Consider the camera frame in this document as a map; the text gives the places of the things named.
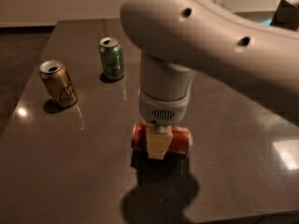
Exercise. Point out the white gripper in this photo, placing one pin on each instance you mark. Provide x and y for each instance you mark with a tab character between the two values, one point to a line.
163	110

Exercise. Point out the green soda can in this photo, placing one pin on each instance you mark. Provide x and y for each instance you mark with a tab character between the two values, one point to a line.
111	58

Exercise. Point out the dark box at table corner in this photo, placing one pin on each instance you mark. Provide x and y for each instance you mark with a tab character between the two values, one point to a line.
287	15

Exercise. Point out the gold soda can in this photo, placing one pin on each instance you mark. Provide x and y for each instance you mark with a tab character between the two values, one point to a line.
58	83

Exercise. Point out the red coke can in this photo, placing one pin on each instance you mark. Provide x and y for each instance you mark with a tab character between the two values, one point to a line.
180	146

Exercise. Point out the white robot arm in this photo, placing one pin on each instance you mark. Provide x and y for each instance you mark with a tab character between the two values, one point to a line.
180	37

